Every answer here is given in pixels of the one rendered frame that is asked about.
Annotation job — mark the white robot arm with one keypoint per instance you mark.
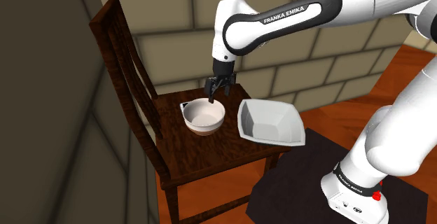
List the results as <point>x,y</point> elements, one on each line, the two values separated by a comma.
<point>385,138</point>

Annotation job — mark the white phone dark screen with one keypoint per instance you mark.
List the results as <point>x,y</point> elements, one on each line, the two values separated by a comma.
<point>184,106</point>

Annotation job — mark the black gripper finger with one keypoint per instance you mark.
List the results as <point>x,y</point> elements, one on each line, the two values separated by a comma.
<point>228,86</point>
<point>211,90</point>

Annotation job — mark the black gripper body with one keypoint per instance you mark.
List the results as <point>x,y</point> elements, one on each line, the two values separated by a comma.
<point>223,69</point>

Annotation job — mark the white square bowl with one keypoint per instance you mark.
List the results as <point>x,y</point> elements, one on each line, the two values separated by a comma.
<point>269,122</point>

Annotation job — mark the white round bowl brown base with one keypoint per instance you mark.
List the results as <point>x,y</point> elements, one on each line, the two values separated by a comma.
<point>204,116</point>

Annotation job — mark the dark wooden chair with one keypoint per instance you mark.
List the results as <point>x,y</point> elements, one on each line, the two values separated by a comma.
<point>191,148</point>

